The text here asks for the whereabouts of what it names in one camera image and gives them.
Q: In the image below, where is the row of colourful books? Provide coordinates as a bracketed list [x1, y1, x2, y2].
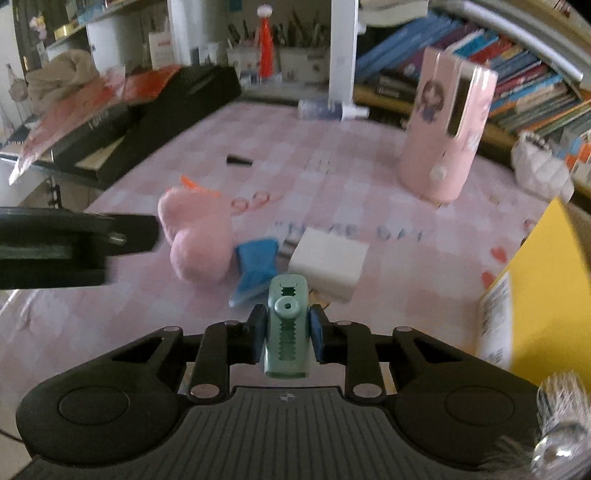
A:
[355, 11, 591, 153]

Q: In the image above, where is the black case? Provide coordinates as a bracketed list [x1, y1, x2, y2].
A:
[0, 65, 243, 190]

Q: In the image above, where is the pink checked tablecloth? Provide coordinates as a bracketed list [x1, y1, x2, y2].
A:
[0, 99, 555, 407]

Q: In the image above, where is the pink humidifier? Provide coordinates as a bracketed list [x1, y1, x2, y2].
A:
[399, 46, 499, 204]

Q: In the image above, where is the yellow cardboard box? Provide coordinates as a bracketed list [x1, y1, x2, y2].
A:
[475, 198, 591, 386]

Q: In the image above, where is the small white box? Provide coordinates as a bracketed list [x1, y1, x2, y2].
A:
[288, 229, 370, 303]

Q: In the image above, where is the small blue white card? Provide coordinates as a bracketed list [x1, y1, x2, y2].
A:
[191, 44, 222, 65]

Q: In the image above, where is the red patterned packet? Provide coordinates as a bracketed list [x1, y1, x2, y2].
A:
[8, 92, 130, 185]

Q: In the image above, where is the clear spray bottle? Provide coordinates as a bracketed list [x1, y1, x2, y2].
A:
[297, 98, 370, 121]

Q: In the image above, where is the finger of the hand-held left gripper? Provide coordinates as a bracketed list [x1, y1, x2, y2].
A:
[0, 207, 161, 289]

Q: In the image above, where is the red book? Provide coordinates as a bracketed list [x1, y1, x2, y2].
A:
[99, 65, 183, 100]

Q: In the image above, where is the white quilted tissue box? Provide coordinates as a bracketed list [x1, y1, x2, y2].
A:
[510, 131, 575, 204]

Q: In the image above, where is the mint green stapler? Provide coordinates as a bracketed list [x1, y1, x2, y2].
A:
[262, 273, 309, 380]

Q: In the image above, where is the pink plush toy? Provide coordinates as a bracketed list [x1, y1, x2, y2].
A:
[157, 174, 234, 282]

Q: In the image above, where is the black flat printed box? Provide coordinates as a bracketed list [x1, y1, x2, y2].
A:
[44, 99, 139, 164]

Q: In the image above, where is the white shelf unit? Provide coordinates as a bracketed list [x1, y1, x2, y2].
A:
[14, 0, 591, 153]

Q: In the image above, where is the blue orange small box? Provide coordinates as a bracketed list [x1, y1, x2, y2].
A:
[566, 134, 591, 181]

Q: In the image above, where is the beige plush cloth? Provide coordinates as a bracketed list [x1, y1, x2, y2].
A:
[25, 48, 100, 114]

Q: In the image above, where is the white pen holder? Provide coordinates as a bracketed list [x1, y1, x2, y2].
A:
[225, 21, 262, 79]
[274, 11, 331, 84]

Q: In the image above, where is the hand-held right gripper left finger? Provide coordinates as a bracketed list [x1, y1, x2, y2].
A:
[111, 304, 269, 401]

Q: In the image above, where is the red cone figure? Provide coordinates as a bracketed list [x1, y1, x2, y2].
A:
[256, 4, 276, 79]

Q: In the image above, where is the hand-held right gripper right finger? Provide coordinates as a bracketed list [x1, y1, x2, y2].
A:
[308, 305, 465, 401]

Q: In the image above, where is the white red printed card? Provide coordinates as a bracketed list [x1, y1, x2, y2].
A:
[148, 30, 175, 70]

